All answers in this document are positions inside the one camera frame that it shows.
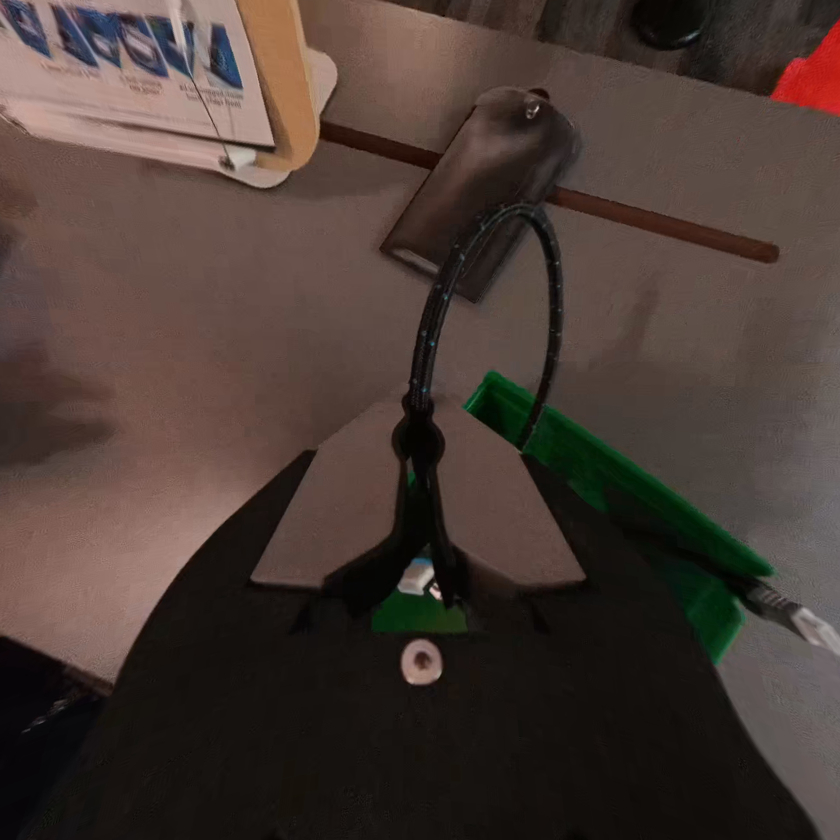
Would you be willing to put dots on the red object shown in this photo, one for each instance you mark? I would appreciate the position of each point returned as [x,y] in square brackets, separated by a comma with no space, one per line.
[817,79]

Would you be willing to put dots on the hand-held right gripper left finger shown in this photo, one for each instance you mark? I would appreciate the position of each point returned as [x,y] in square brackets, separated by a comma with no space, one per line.
[334,518]

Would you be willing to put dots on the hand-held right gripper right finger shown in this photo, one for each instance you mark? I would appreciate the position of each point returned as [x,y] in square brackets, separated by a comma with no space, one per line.
[505,518]

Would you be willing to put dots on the black round object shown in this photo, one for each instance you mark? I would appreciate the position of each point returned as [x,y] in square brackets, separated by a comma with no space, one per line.
[669,29]

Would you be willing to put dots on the green storage bin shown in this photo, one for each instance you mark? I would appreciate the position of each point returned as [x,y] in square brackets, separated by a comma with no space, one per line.
[590,459]

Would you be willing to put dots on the printed instruction sheet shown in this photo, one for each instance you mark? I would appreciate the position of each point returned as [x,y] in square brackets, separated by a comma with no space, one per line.
[131,98]

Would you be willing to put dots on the white stand base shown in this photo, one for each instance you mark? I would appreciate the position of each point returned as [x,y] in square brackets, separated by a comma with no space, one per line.
[326,79]

